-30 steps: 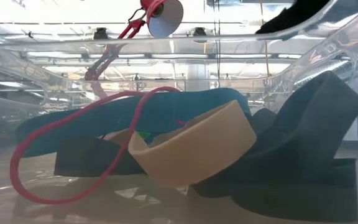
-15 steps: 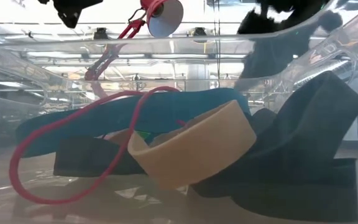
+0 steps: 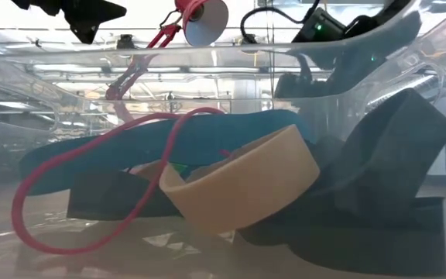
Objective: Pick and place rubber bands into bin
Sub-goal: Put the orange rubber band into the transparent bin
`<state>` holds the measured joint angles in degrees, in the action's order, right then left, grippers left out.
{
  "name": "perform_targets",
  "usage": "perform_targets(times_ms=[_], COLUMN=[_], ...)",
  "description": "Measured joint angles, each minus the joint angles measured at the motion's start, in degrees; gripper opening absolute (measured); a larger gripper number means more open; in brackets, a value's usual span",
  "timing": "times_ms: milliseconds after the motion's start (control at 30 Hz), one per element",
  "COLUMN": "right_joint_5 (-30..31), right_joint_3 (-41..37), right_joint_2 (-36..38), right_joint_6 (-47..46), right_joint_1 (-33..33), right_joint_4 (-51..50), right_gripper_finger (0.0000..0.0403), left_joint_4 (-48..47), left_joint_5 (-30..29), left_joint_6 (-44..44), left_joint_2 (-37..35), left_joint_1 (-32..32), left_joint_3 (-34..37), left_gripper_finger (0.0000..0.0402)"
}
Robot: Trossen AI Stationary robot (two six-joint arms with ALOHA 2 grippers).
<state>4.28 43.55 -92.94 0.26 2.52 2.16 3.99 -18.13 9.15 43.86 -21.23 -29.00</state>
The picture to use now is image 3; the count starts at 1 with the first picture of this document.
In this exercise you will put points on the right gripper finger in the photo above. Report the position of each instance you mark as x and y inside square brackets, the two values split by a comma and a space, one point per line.
[304, 83]

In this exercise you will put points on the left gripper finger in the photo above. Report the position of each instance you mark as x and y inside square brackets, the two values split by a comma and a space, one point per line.
[91, 19]
[37, 4]

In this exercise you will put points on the blue rubber band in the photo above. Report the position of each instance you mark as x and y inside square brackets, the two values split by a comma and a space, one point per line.
[227, 135]

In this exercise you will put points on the narrow black rubber band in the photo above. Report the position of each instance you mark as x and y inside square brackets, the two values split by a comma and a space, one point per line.
[393, 155]

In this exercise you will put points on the tan rubber band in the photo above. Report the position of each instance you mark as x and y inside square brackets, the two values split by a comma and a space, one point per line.
[246, 193]

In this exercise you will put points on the green rubber band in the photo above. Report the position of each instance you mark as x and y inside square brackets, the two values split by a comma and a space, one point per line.
[179, 168]

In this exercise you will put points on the thin red rubber band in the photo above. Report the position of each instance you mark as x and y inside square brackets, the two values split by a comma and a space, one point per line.
[16, 213]

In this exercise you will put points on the clear plastic bin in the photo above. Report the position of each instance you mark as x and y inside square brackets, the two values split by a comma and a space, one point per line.
[52, 248]

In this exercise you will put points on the red desk lamp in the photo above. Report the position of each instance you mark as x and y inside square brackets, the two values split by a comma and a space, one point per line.
[205, 23]

